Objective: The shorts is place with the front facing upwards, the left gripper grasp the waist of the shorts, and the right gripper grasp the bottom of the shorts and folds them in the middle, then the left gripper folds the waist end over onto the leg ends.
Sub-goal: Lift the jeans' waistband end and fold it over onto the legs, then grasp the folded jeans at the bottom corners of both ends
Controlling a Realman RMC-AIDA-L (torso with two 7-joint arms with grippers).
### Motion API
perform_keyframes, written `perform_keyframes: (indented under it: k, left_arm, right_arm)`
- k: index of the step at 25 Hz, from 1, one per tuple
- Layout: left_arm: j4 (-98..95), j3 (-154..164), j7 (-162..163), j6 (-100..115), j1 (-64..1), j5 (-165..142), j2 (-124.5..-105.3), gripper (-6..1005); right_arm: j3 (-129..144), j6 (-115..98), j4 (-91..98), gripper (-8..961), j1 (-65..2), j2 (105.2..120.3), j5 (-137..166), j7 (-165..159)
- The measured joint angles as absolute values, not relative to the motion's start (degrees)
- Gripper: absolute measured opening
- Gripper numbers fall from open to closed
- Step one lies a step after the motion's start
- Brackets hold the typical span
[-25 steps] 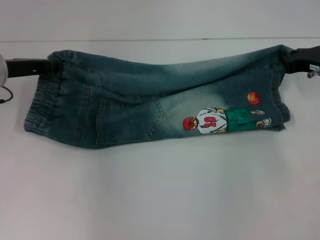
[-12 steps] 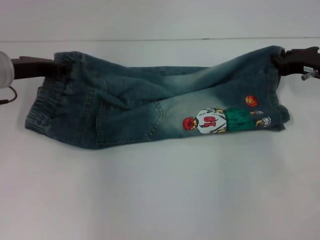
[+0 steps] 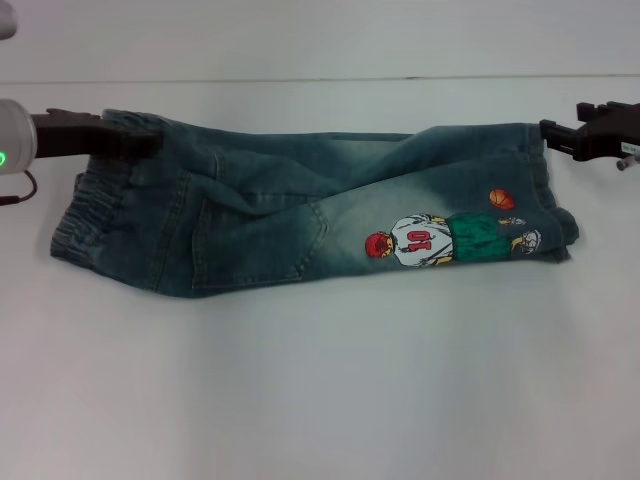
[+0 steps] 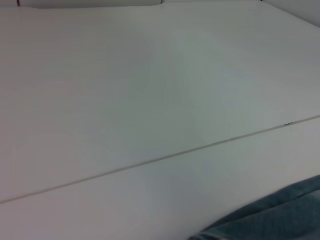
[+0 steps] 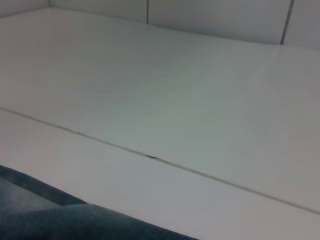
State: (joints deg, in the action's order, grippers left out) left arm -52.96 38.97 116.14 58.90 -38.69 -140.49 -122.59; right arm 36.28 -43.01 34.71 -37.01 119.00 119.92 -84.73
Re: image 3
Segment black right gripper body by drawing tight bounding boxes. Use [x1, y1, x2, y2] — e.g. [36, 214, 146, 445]
[573, 101, 640, 163]

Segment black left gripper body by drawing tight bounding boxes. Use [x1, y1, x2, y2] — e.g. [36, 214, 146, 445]
[28, 107, 109, 160]

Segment blue denim shorts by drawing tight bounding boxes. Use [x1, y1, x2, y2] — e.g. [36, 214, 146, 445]
[48, 109, 581, 301]

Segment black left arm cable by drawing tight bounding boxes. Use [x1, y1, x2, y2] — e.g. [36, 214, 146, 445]
[0, 168, 39, 208]

